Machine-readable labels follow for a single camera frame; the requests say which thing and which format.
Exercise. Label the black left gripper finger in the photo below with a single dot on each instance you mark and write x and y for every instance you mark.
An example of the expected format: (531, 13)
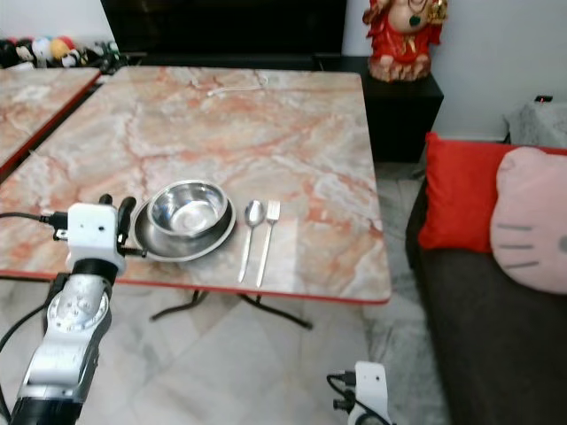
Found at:
(128, 208)
(106, 202)

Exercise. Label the stainless steel plate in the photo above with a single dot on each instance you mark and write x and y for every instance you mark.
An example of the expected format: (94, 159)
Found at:
(205, 246)

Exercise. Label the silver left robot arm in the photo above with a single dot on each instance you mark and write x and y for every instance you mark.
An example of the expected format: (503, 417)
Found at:
(66, 341)

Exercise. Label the stainless steel bowl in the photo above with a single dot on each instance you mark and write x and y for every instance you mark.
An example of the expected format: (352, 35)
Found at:
(188, 209)

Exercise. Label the marble pattern folding table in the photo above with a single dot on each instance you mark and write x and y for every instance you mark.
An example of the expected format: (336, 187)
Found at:
(40, 102)
(275, 133)

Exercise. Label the stainless steel spoon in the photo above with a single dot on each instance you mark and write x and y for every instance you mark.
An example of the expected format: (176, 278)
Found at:
(253, 214)

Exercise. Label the stainless steel fork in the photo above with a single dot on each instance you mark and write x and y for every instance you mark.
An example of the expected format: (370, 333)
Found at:
(271, 220)

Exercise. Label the red yellow plush toy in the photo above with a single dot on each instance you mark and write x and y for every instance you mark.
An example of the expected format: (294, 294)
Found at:
(63, 46)

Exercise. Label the white round plush toy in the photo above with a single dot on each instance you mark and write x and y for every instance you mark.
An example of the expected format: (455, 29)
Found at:
(42, 48)

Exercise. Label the black television screen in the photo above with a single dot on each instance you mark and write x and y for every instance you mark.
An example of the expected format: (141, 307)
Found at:
(221, 25)

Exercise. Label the black low cabinet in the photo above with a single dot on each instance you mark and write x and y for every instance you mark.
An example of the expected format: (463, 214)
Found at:
(407, 115)

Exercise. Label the red ceramic figurine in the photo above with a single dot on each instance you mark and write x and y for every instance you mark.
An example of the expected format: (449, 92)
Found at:
(403, 44)

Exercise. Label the red cushion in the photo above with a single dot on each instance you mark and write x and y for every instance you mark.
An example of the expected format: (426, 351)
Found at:
(461, 190)

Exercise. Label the dark brown sofa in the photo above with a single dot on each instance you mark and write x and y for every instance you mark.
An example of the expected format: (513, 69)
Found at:
(487, 345)

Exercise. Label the pink cat face cushion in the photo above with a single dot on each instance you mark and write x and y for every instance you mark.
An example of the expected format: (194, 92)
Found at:
(532, 221)

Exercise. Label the grey fabric cushion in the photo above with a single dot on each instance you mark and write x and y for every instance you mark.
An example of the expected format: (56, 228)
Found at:
(536, 126)

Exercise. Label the small black device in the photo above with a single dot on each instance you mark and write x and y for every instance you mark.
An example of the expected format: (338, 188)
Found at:
(543, 98)

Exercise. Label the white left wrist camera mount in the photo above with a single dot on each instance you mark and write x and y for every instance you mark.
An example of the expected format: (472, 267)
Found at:
(93, 232)

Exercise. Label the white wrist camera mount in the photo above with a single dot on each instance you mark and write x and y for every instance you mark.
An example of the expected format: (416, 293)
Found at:
(372, 390)
(93, 232)

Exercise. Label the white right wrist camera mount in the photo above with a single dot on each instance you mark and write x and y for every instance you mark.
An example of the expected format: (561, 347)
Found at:
(372, 390)

